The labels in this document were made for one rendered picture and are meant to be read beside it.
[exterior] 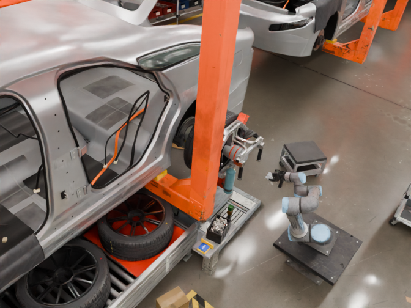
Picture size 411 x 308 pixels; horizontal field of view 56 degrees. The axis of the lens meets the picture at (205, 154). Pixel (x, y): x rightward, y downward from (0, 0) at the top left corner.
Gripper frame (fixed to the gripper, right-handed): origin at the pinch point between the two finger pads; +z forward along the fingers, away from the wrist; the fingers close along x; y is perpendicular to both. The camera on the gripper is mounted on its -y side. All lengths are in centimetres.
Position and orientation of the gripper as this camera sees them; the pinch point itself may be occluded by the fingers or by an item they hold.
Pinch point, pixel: (266, 177)
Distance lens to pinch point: 362.2
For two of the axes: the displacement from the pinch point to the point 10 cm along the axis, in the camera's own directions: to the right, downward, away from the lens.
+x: -5.2, 5.1, -6.9
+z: -8.0, -0.1, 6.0
